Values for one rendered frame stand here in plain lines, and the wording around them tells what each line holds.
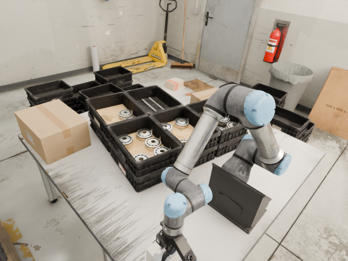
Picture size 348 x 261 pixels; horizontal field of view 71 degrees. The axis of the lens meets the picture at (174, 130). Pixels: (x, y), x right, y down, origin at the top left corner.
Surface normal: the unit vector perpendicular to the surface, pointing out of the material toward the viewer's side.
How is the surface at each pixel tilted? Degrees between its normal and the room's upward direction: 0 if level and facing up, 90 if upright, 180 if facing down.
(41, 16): 90
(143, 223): 0
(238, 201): 90
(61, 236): 0
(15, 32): 90
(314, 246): 0
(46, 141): 90
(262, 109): 75
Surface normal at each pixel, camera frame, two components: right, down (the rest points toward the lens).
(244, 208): -0.68, 0.37
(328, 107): -0.65, 0.16
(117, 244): 0.07, -0.82
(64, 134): 0.73, 0.43
